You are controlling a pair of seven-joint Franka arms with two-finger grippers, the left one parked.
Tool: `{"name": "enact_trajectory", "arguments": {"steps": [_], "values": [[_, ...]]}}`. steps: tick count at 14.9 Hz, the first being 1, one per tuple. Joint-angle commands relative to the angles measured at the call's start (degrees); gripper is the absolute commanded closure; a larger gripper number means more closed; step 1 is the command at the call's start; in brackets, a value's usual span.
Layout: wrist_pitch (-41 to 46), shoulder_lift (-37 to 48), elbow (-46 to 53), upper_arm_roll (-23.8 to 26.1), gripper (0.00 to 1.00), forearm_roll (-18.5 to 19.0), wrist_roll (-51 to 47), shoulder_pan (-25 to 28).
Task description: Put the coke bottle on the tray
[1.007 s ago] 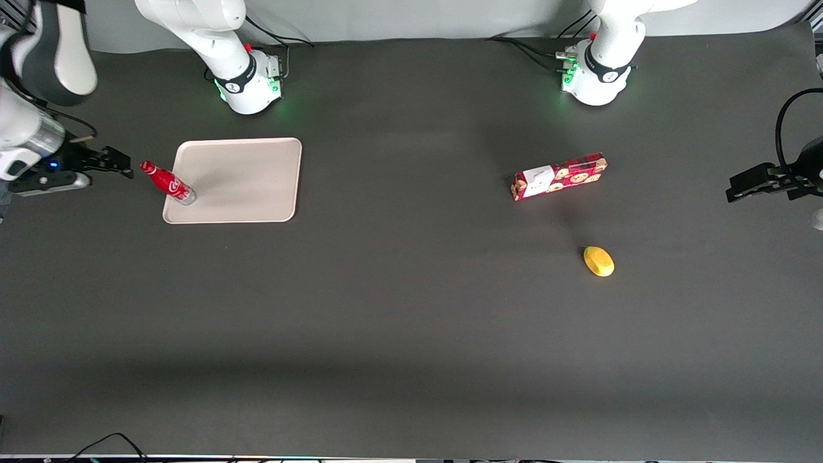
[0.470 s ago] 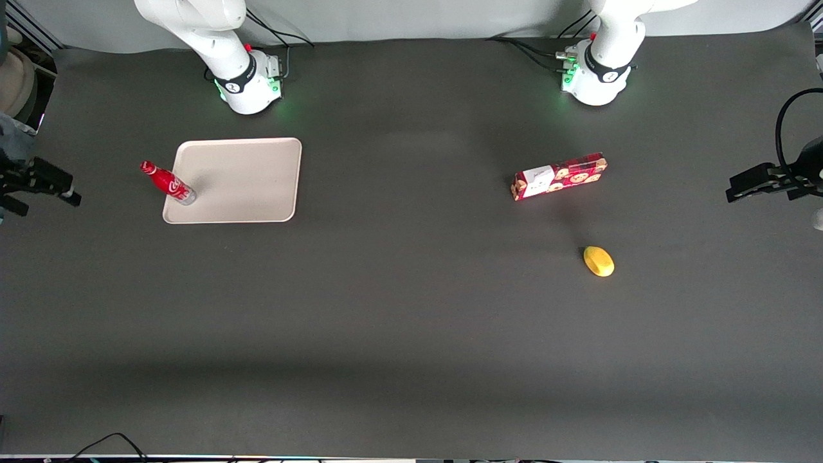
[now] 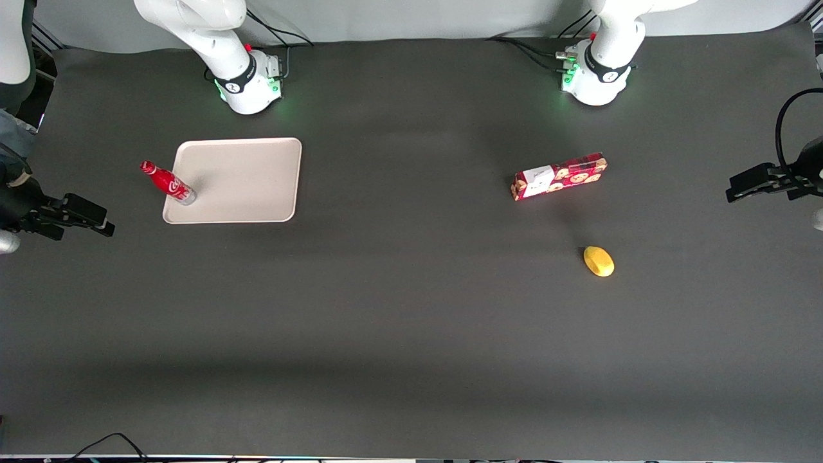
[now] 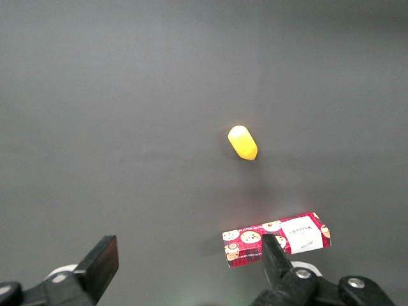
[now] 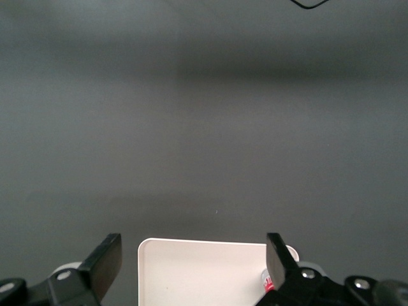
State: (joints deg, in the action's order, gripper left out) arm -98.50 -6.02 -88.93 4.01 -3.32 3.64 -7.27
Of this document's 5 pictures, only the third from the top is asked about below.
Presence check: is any blue grey cloth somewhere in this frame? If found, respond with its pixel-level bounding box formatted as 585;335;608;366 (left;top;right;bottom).
0;109;37;161

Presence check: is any black looped cable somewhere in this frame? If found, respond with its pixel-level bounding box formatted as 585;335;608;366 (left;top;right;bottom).
774;87;823;171

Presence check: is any black cable at table edge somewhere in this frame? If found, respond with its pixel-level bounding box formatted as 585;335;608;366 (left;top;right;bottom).
64;432;150;463

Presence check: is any black cable at right base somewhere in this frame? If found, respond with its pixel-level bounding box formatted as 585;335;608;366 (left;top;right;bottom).
246;15;314;79

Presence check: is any beige rectangular tray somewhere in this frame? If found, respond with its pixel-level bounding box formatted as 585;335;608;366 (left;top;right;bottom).
162;137;303;224

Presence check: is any black cable at base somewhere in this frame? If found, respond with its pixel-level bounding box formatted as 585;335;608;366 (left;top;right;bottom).
489;37;574;71
557;8;595;39
246;15;314;79

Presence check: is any red coke bottle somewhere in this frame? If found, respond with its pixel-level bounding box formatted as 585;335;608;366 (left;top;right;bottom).
140;160;197;206

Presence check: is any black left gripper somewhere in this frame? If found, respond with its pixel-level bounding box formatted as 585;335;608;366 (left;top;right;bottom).
727;136;823;204

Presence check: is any red tartan cookie box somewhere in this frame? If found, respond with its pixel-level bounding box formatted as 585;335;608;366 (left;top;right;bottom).
511;152;608;202

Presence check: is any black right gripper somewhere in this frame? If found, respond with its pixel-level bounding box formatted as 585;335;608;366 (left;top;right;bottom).
0;145;117;242

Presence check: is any yellow lemon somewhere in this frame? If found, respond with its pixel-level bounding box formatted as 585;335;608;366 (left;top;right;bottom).
583;246;615;278

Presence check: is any black cable at left base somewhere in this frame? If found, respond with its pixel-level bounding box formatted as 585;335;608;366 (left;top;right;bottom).
489;37;574;71
557;8;595;39

